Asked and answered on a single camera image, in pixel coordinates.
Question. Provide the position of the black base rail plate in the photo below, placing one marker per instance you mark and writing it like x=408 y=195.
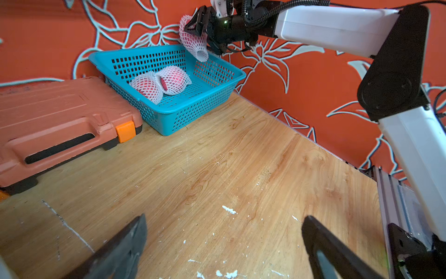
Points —
x=411 y=259

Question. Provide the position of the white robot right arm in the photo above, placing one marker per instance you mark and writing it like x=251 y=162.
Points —
x=391 y=92

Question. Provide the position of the teal basket with netted apples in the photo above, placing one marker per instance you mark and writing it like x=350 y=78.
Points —
x=213 y=82

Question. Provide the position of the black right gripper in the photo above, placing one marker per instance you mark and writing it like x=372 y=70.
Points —
x=223 y=31

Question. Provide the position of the orange plastic tool case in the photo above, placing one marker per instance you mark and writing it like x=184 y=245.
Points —
x=47 y=125

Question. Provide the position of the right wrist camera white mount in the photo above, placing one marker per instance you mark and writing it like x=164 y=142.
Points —
x=221 y=9

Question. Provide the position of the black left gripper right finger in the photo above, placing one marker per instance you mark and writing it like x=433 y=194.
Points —
x=329 y=258

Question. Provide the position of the netted apple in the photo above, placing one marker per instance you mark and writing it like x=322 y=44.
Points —
x=173 y=80
x=147 y=85
x=195 y=45

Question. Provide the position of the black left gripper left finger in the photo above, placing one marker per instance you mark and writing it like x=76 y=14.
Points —
x=119 y=257

